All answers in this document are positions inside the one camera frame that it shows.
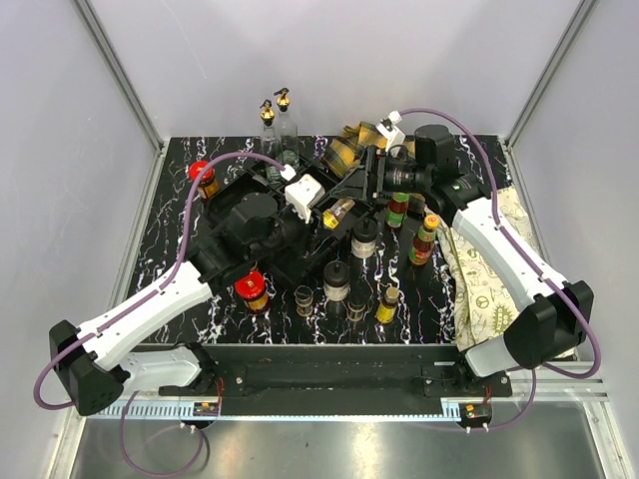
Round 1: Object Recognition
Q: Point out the red sauce bottle yellow cap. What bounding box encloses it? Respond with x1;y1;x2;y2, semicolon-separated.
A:
384;192;409;230

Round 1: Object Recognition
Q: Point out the red sauce bottle front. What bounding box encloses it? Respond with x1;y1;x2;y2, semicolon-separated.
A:
408;214;440;266

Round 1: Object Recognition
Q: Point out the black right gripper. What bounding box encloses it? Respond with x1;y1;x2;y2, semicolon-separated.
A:
329;145;430;206

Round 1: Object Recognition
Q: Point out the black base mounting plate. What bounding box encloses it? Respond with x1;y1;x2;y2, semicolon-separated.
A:
159;344;512;420

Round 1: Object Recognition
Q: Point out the small glass jar left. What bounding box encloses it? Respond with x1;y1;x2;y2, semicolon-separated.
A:
294;285;315;317

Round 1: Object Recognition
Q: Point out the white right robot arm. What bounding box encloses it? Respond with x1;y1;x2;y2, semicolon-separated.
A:
323;119;601;396

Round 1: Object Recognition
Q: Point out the black grinder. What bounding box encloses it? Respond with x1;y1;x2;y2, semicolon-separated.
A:
351;218;378;259
323;260;349;301

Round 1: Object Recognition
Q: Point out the black compartment organizer tray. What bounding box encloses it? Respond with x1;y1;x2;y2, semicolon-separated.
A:
187;158;376;290

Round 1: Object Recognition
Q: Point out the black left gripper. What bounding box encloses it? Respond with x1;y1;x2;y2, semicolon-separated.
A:
248;195;333;262

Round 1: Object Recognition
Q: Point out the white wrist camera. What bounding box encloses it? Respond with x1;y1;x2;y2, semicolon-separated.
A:
375;111;405;152
280;165;325;225

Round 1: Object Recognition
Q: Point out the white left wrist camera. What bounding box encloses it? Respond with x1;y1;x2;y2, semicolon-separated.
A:
280;165;325;225

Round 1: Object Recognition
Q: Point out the clear oil bottle gold spout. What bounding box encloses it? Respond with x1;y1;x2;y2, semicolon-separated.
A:
274;87;300;170

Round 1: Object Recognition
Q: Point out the red lid jar front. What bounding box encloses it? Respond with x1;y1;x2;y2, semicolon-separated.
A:
235;270;269;314

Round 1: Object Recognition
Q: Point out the red lid jar back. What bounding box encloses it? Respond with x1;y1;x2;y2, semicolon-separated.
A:
189;161;220;200

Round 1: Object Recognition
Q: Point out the small glass jar right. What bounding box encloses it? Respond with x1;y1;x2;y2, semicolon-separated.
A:
346;290;367;322

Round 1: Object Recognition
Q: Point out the yellow label bottle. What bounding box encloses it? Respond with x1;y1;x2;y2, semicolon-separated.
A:
375;286;399;324
322;199;355;230

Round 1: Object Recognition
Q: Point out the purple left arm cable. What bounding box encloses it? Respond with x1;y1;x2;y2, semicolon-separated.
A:
32;152;299;475

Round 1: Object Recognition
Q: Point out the yellow plaid cloth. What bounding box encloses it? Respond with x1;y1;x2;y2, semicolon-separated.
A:
322;121;392;179

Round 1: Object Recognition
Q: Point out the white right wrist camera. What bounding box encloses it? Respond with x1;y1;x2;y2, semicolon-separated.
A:
375;111;405;152

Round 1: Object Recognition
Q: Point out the small glass jar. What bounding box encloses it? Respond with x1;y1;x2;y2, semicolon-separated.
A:
294;285;315;317
346;290;367;322

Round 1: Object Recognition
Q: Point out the black top grinder back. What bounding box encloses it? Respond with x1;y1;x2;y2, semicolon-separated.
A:
351;218;378;259

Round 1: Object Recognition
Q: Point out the cream printed cloth bag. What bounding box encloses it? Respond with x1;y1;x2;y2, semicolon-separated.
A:
433;186;575;361

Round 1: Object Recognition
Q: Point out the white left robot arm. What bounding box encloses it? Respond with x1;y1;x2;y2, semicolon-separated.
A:
49;188;324;416

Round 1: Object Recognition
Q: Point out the red lid jar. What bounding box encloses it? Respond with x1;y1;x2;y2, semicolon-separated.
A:
189;161;220;200
235;270;269;314

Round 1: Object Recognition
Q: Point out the black top grinder front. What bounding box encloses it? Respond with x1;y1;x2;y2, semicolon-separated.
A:
323;260;349;301

